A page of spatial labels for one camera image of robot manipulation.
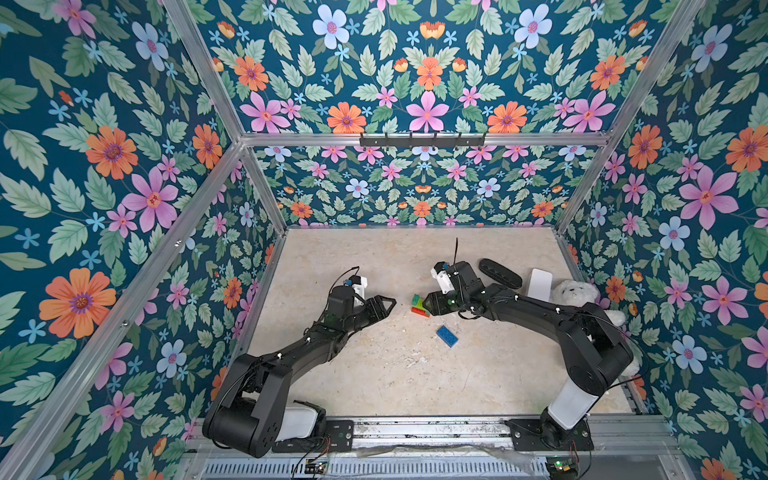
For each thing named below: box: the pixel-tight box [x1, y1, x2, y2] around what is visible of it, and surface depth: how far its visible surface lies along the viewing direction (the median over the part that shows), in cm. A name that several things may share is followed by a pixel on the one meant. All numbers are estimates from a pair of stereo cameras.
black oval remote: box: [478, 258, 523, 289], surface depth 106 cm
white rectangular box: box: [528, 268, 553, 302], surface depth 100 cm
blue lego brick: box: [436, 325, 459, 348], surface depth 92 cm
